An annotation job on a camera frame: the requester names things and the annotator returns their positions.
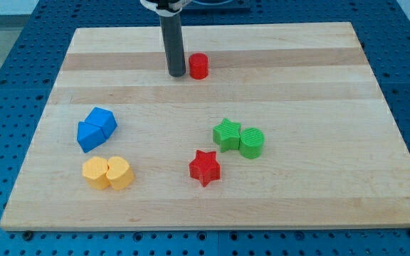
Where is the red cylinder block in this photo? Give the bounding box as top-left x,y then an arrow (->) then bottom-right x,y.
189,53 -> 209,80

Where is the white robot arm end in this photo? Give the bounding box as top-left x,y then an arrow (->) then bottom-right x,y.
140,0 -> 191,17

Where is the green star block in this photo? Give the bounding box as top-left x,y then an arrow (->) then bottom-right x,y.
213,118 -> 241,152

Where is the red star block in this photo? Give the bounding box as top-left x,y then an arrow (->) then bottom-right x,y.
189,150 -> 221,187

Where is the green cylinder block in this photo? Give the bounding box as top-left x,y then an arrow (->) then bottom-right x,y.
239,127 -> 265,159

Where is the wooden board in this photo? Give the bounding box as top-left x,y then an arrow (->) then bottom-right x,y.
0,22 -> 410,231

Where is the yellow heart block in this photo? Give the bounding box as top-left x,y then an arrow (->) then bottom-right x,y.
106,156 -> 135,190

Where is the blue cube block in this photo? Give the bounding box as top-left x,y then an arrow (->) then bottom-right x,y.
85,107 -> 117,139

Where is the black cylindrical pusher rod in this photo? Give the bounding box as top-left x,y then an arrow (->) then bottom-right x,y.
160,14 -> 186,78

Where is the blue triangle block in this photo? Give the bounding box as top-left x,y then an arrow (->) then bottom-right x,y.
76,122 -> 106,153

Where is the yellow hexagon block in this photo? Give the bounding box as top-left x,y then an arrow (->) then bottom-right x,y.
82,156 -> 110,190

